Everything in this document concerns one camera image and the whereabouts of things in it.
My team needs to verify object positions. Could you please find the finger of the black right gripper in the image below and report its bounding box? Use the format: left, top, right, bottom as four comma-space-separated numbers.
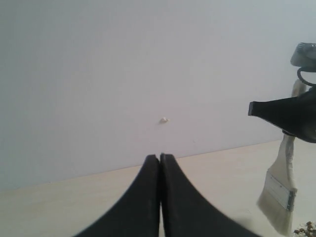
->
248, 88, 316, 143

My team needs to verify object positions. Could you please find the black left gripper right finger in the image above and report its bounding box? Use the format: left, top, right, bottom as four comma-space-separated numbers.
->
159, 153, 257, 237

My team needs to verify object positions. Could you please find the wide white bristle paintbrush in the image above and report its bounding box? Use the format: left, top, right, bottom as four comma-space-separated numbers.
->
257, 80, 306, 236

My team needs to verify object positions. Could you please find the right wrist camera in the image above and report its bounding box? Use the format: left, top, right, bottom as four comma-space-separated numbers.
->
290, 42, 316, 67

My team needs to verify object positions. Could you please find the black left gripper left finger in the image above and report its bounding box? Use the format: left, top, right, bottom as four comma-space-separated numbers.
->
76, 155, 160, 237

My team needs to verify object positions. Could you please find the brown pellets and rice pile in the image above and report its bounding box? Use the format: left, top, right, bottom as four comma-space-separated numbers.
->
292, 221, 316, 237

